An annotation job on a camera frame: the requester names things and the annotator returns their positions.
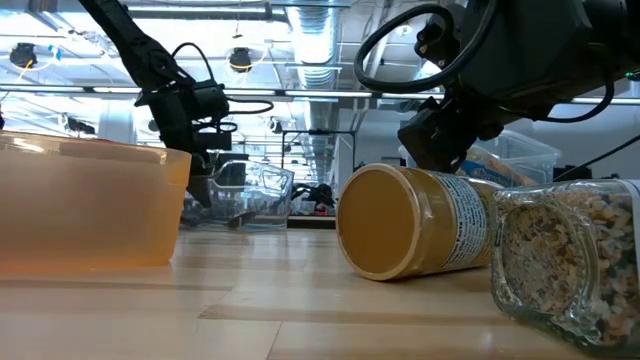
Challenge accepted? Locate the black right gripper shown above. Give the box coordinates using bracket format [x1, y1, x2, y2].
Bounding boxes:
[397, 92, 506, 175]

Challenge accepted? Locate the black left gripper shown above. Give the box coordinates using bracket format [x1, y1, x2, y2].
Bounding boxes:
[133, 79, 235, 210]

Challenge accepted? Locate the blue yellow snack packet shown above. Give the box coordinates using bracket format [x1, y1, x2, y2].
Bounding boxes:
[457, 143, 539, 189]

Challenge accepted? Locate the clear empty plastic container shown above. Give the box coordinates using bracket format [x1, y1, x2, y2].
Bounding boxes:
[180, 159, 296, 233]

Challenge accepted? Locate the gold lidded labelled jar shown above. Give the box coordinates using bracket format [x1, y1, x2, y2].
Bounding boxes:
[334, 162, 503, 283]

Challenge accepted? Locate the clear plastic square container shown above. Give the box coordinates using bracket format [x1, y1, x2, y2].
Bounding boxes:
[398, 128, 563, 190]

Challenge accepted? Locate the orange translucent plastic container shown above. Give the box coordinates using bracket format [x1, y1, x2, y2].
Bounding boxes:
[0, 129, 194, 276]

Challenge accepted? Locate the black background monitor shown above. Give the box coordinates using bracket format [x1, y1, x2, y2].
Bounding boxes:
[552, 166, 594, 183]

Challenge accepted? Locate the glass seasoning jar white label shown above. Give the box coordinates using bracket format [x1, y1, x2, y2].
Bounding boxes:
[490, 178, 640, 355]

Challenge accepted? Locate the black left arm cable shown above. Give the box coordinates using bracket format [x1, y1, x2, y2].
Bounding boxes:
[171, 41, 276, 135]

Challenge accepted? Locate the black ceiling device yellow cable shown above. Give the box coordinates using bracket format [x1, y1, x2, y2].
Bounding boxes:
[8, 41, 40, 70]
[228, 46, 255, 75]

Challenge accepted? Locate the long ceiling light rail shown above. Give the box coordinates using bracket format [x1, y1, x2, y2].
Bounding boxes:
[0, 83, 640, 105]

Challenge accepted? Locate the silver ventilation duct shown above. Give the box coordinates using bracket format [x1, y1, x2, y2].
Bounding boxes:
[285, 0, 347, 92]

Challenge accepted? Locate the thin black cable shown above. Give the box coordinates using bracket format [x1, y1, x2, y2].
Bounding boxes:
[552, 132, 640, 183]

